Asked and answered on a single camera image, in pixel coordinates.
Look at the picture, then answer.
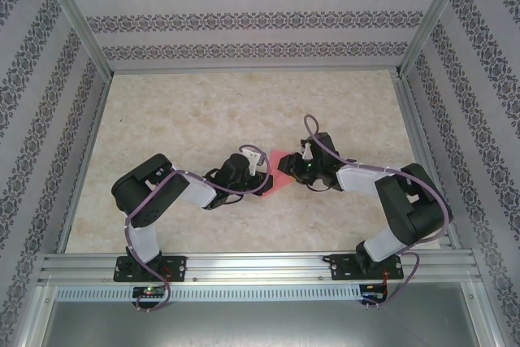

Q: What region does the thin black left gripper cable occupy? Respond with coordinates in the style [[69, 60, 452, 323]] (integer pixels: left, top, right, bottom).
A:
[[210, 194, 245, 212]]

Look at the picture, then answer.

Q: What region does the wide aluminium side rail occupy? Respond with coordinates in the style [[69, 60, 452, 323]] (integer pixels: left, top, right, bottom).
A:
[[394, 72, 461, 251]]

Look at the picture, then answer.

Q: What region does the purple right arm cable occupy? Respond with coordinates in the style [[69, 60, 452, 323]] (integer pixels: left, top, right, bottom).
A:
[[303, 114, 453, 308]]

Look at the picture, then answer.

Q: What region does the slotted grey cable duct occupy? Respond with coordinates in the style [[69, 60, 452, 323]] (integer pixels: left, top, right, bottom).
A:
[[54, 284, 362, 301]]

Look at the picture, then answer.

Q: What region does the narrow aluminium side rail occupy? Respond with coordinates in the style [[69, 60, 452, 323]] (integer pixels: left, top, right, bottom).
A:
[[55, 72, 117, 254]]

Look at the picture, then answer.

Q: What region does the aluminium mounting rail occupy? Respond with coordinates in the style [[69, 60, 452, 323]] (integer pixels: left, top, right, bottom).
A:
[[38, 252, 476, 284]]

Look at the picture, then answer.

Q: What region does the pink cloth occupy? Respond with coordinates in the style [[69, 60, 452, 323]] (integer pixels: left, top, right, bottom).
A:
[[259, 147, 302, 202]]

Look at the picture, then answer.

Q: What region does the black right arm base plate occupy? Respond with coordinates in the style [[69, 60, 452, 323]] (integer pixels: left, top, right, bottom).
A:
[[329, 253, 403, 282]]

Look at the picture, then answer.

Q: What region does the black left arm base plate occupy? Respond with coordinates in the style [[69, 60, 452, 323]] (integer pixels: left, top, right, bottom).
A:
[[115, 255, 188, 283]]

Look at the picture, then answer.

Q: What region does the aluminium frame leg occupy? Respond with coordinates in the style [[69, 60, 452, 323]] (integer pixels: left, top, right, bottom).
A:
[[470, 277, 507, 347], [15, 281, 58, 347]]

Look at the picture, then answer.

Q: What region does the thin aluminium back bar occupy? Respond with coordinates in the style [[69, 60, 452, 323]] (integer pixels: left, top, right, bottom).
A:
[[108, 64, 402, 76]]

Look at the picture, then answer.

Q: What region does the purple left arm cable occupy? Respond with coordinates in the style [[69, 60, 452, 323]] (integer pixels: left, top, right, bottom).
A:
[[123, 143, 272, 314]]

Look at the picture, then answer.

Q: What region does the grey metal panel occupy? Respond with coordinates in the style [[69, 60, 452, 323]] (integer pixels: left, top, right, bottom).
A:
[[40, 300, 499, 347]]

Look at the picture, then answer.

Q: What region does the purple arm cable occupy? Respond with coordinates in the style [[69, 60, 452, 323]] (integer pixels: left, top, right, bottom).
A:
[[123, 143, 272, 314], [303, 114, 453, 308]]

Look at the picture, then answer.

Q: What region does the slanted aluminium frame post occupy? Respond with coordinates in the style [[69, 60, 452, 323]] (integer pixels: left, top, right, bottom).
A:
[[35, 0, 114, 78], [396, 0, 475, 76]]

